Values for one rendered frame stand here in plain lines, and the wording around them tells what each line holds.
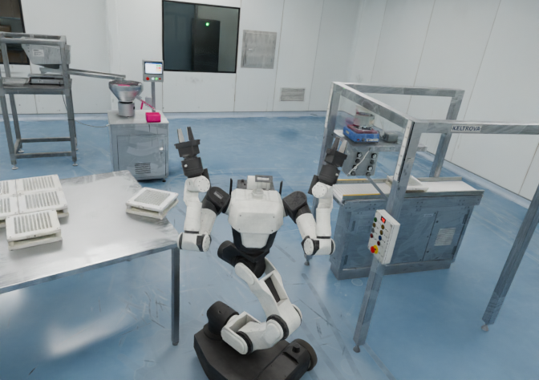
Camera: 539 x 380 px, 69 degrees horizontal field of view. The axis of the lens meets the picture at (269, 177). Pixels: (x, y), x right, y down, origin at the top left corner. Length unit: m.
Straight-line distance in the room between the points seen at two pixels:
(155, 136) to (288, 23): 4.25
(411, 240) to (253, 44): 5.22
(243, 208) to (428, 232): 2.16
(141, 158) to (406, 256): 3.03
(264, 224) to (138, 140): 2.94
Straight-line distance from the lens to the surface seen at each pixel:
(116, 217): 2.57
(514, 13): 6.44
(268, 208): 1.91
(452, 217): 3.77
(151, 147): 4.69
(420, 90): 3.34
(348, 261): 3.42
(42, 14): 7.22
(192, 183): 1.74
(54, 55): 5.24
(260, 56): 7.82
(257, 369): 2.50
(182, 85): 7.50
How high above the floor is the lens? 2.09
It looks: 24 degrees down
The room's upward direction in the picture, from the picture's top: 6 degrees clockwise
